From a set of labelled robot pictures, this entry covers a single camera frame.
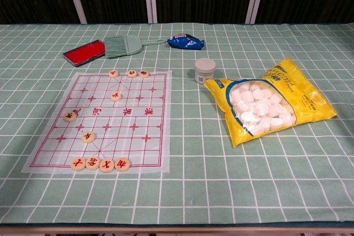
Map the translucent red-lined chess board mat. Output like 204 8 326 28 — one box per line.
21 70 173 175

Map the white lidded jar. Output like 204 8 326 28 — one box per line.
194 57 217 85

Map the blue snack packet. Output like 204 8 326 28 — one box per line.
166 34 206 51

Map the green hand brush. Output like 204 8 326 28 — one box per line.
103 35 167 59

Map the green checkered tablecloth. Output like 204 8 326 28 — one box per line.
0 22 354 225

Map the yellow marshmallow bag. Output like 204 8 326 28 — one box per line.
203 56 339 148

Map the red ink pad black case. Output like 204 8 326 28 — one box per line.
61 40 106 67

